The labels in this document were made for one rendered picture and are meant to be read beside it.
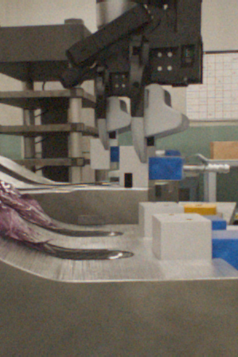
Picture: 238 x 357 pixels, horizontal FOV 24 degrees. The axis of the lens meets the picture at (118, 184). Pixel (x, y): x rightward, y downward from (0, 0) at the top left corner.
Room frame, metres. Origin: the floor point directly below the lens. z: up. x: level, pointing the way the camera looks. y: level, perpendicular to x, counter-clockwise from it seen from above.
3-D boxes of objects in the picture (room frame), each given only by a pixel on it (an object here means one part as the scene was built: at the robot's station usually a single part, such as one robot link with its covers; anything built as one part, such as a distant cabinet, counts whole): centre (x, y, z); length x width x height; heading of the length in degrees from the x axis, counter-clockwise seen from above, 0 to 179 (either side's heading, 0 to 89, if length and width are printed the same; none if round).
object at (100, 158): (1.00, -0.02, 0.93); 0.13 x 0.05 x 0.05; 76
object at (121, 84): (1.00, -0.01, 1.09); 0.09 x 0.08 x 0.12; 76
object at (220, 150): (6.59, -1.32, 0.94); 0.41 x 0.33 x 0.29; 88
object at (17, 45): (5.42, 0.61, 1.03); 1.54 x 0.94 x 2.06; 171
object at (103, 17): (1.00, 0.00, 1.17); 0.08 x 0.08 x 0.05
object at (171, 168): (0.68, -0.07, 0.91); 0.13 x 0.05 x 0.05; 76
